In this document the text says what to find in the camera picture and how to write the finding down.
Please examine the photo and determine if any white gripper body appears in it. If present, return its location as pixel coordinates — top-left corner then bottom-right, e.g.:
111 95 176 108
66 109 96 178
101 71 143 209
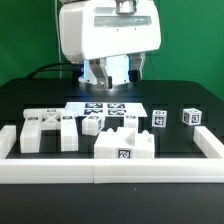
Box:
59 0 161 62

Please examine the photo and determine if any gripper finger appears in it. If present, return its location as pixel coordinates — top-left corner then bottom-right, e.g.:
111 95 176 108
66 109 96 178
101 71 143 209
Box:
89 59 112 90
129 53 145 82

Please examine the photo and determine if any white chair seat part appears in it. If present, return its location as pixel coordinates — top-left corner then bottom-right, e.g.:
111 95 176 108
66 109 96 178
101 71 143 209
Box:
94 127 155 159

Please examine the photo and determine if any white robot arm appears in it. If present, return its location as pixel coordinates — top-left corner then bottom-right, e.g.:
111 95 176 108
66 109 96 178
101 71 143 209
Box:
59 0 161 91

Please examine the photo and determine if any white chair back part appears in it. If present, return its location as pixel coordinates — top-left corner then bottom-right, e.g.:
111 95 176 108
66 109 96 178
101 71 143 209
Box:
20 108 78 153

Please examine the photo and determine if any white marker sheet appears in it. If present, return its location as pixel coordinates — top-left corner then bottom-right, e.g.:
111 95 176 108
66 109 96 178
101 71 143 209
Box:
65 102 147 117

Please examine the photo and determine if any white tagged cube near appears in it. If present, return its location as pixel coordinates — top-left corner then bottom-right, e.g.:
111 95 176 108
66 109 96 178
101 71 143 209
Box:
152 110 167 128

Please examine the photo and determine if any white tagged cube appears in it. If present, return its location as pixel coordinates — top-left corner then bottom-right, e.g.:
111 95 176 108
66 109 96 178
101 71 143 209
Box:
182 108 202 125
152 110 167 128

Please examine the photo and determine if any white tagged cube far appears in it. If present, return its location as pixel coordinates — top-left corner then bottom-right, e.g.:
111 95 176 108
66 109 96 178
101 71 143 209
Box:
182 108 202 125

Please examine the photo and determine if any white hanging cable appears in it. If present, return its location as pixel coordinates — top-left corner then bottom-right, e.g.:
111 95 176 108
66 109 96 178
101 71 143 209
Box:
54 0 63 79

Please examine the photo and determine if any black cable on table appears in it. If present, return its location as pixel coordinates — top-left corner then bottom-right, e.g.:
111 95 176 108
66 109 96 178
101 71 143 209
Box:
26 61 84 80

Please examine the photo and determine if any white U-shaped fence frame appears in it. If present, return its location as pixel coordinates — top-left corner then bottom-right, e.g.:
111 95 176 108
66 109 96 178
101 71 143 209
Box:
0 125 224 184

